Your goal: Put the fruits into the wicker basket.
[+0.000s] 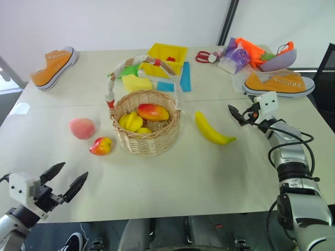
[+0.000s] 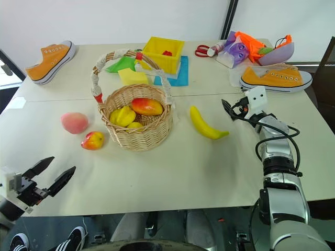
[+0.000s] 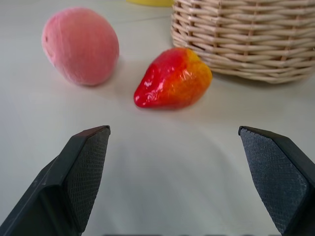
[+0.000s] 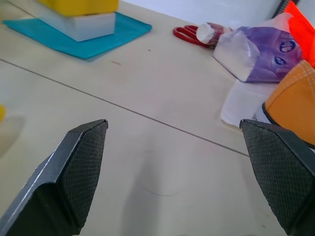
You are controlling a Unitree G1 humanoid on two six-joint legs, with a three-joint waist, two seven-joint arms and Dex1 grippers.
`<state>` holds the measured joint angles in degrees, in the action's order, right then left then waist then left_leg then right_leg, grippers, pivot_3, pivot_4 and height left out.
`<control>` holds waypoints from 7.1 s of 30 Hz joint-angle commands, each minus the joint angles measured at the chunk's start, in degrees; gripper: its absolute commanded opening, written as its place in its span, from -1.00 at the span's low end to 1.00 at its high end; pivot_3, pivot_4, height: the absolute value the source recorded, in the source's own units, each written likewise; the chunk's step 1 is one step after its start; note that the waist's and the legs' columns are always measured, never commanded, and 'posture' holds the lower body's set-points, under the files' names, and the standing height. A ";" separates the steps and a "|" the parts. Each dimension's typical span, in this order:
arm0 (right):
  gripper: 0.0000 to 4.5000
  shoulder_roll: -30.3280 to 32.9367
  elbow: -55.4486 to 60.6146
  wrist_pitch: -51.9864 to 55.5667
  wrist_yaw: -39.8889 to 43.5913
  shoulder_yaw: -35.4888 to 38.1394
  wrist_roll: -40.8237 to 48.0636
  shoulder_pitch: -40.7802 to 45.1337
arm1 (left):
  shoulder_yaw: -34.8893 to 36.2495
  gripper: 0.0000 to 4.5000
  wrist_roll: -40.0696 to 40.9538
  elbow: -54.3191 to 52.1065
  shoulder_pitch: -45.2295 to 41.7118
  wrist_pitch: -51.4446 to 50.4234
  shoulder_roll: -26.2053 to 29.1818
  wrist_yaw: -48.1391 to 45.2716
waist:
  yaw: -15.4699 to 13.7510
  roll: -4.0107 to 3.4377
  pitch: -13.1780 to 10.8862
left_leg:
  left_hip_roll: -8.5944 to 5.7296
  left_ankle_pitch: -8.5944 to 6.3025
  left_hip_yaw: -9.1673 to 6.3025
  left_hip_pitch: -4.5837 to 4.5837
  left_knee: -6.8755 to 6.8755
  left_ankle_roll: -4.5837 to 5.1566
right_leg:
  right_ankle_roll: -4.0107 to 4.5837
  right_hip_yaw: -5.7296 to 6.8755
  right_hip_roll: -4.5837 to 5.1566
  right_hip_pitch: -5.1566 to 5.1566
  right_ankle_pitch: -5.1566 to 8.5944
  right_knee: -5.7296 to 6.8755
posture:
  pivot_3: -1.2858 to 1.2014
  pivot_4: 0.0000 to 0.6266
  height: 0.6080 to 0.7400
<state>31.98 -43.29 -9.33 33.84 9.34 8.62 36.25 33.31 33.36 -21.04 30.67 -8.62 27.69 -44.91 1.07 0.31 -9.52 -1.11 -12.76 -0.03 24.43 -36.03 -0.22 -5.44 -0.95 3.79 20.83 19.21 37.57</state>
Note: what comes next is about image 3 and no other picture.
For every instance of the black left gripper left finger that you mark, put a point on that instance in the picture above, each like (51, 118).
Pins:
(61, 182)

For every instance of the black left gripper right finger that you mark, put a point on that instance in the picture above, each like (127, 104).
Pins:
(278, 177)

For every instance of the woven wicker basket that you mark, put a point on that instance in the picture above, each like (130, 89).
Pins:
(243, 37)

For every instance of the yellow object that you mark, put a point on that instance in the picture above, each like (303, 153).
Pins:
(150, 2)

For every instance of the pink peach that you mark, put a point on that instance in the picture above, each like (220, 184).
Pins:
(80, 46)

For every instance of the red and yellow mango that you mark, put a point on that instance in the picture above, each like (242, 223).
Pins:
(172, 79)

